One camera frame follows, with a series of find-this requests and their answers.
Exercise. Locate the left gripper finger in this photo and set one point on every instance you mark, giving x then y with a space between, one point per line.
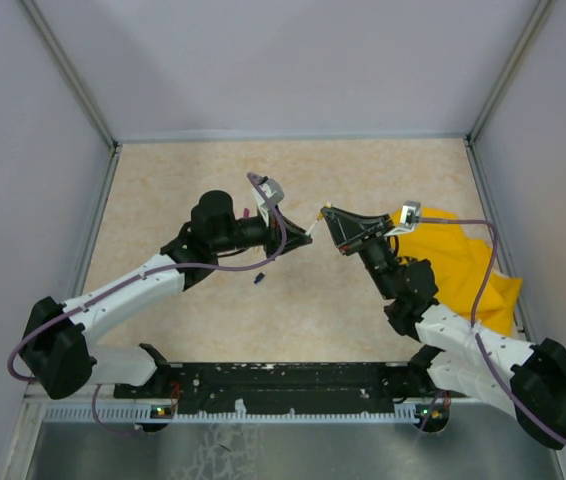
293 241
280 223

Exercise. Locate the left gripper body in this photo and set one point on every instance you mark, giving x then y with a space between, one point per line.
252 232

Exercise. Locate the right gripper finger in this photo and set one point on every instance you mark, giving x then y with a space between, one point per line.
344 240
354 221

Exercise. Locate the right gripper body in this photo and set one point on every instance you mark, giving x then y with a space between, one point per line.
375 246

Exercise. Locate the white pen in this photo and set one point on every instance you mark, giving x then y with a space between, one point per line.
309 231

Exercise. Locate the blue pen cap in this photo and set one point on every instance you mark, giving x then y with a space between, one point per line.
259 278

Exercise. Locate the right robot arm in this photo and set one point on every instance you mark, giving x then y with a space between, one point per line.
524 380

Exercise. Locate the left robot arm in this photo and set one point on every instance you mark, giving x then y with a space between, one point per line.
60 344

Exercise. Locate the yellow cloth bag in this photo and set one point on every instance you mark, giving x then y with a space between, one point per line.
459 263

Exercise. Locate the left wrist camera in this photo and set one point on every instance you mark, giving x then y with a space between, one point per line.
267 193

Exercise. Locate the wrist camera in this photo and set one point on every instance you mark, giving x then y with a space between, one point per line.
267 193
409 218

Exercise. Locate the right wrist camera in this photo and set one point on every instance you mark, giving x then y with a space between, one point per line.
409 218

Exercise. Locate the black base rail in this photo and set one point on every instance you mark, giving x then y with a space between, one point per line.
281 388

